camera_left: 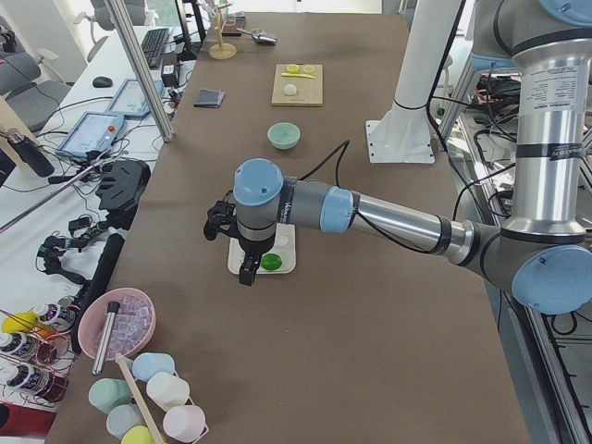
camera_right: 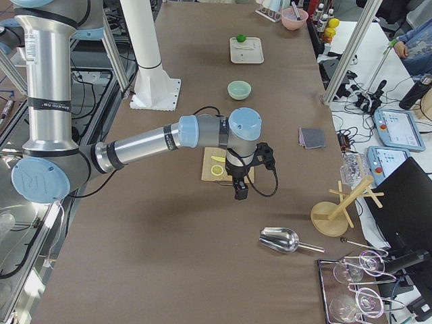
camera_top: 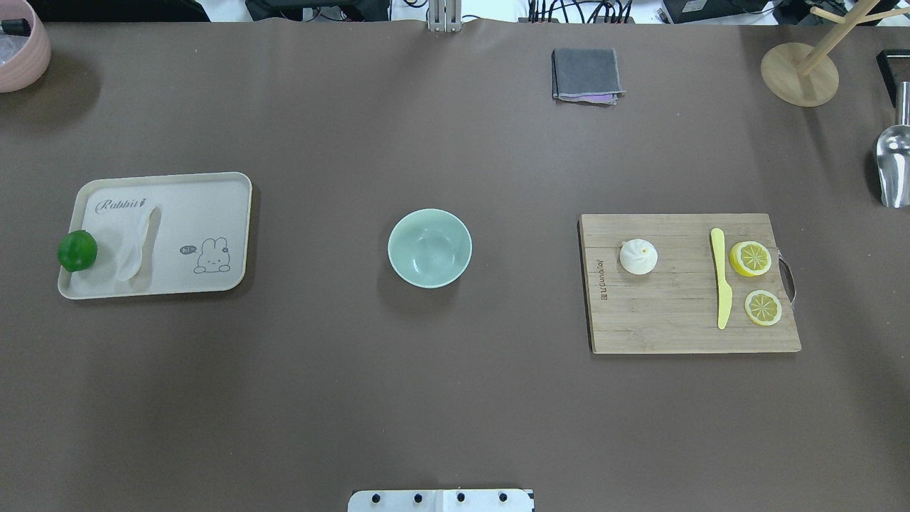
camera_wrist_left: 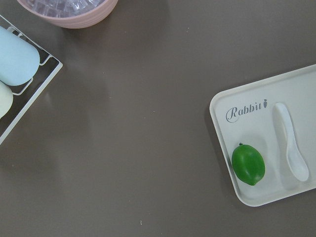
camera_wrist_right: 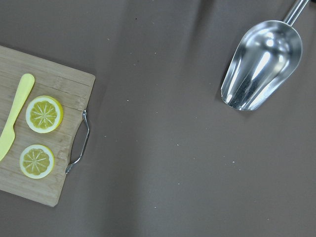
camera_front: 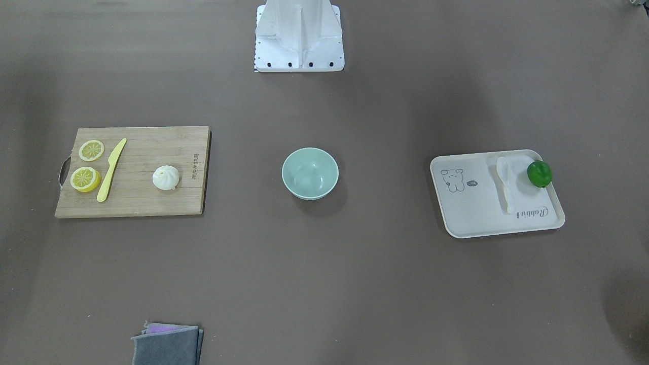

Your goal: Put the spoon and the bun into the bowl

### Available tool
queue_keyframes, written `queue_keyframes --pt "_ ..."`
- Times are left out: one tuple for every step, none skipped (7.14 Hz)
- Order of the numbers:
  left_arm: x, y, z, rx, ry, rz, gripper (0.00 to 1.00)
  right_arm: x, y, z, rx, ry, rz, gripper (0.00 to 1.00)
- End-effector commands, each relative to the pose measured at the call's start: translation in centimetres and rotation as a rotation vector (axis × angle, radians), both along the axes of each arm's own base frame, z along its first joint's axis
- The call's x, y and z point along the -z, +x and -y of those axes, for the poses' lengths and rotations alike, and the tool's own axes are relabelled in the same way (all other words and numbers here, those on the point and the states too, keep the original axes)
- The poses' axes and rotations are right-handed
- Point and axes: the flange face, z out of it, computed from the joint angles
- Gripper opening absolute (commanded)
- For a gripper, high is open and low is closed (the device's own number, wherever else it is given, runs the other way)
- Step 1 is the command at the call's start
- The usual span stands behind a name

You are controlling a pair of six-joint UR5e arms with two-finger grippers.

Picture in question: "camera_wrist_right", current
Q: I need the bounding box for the lemon slice lower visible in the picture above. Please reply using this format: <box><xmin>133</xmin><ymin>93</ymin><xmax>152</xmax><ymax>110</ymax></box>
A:
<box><xmin>19</xmin><ymin>144</ymin><xmax>55</xmax><ymax>179</ymax></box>

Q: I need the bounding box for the metal scoop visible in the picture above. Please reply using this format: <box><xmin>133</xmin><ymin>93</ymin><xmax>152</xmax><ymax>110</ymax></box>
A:
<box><xmin>221</xmin><ymin>0</ymin><xmax>308</xmax><ymax>111</ymax></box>

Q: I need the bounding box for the yellow plastic knife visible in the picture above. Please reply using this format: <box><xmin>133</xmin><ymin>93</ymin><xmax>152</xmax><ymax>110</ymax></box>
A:
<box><xmin>0</xmin><ymin>74</ymin><xmax>35</xmax><ymax>161</ymax></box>

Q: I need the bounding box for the wooden cutting board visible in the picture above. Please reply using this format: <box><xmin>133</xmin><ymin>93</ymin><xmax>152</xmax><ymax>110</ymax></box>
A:
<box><xmin>0</xmin><ymin>47</ymin><xmax>95</xmax><ymax>207</ymax></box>

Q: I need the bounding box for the lemon slice upper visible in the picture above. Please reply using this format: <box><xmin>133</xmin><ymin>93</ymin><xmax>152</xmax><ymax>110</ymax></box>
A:
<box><xmin>25</xmin><ymin>95</ymin><xmax>63</xmax><ymax>134</ymax></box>

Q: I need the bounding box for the lemon slice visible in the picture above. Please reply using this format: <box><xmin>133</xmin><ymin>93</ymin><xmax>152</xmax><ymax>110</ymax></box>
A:
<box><xmin>25</xmin><ymin>95</ymin><xmax>63</xmax><ymax>134</ymax></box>
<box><xmin>19</xmin><ymin>144</ymin><xmax>55</xmax><ymax>179</ymax></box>

